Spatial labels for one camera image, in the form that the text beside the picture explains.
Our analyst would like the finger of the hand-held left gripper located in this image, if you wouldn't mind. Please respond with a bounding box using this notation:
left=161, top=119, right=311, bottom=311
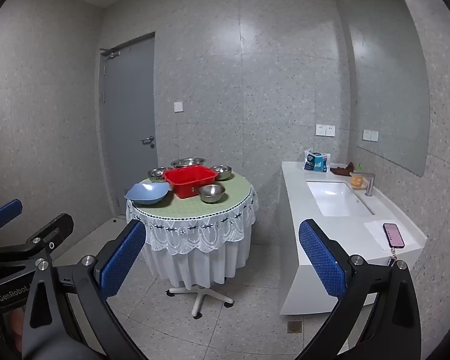
left=0, top=199, right=23, bottom=235
left=0, top=212, right=75, bottom=260

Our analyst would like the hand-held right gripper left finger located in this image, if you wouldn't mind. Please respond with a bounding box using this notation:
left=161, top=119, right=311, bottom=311
left=22, top=218, right=147, bottom=360

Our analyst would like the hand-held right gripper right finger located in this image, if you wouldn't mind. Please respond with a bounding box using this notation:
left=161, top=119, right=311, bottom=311
left=296, top=218, right=423, bottom=360

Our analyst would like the blue plastic plate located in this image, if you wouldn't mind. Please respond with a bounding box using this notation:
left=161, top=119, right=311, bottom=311
left=124, top=182, right=171, bottom=206

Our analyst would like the small steel bowl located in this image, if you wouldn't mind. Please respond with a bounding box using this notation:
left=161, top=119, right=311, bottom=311
left=197, top=184, right=226, bottom=203
left=209, top=165, right=233, bottom=181
left=148, top=167, right=175, bottom=183

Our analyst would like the red plastic basket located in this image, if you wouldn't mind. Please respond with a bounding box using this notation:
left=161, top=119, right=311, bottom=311
left=163, top=165, right=217, bottom=199

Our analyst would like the large steel bowl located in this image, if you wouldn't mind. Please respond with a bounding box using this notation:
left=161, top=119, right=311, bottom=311
left=170, top=157, right=207, bottom=170

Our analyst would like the person's left hand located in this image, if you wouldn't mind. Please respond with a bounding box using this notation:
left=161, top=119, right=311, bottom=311
left=8, top=305, right=26, bottom=343

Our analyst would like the white vanity counter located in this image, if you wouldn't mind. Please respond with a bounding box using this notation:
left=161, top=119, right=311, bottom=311
left=278, top=160, right=428, bottom=316

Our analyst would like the white paper sheet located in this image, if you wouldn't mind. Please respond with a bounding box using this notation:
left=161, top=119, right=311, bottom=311
left=363, top=220, right=415, bottom=251

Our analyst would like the white sink basin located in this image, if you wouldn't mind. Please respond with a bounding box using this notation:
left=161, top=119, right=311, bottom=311
left=306, top=181, right=376, bottom=218

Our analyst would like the round table with lace cloth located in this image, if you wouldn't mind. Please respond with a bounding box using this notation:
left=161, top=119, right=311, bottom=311
left=126, top=172, right=260, bottom=290

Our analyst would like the pink phone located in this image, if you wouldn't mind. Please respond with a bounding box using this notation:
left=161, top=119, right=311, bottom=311
left=382, top=223, right=405, bottom=249

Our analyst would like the metal faucet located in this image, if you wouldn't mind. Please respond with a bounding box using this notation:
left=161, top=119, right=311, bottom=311
left=350, top=172, right=377, bottom=197

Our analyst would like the white table base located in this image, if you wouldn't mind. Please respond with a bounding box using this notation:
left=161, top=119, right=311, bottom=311
left=166, top=283, right=235, bottom=320

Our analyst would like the brown cloth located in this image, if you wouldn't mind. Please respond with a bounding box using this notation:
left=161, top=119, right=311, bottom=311
left=329, top=161, right=355, bottom=176

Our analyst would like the blue tissue packet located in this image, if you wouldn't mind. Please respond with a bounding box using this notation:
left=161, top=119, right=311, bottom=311
left=303, top=149, right=330, bottom=173

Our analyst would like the grey door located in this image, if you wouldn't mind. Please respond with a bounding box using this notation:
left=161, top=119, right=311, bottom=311
left=99, top=32, right=159, bottom=223

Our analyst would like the wall mirror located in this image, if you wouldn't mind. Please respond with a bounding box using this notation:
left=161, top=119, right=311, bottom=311
left=347, top=0, right=430, bottom=178

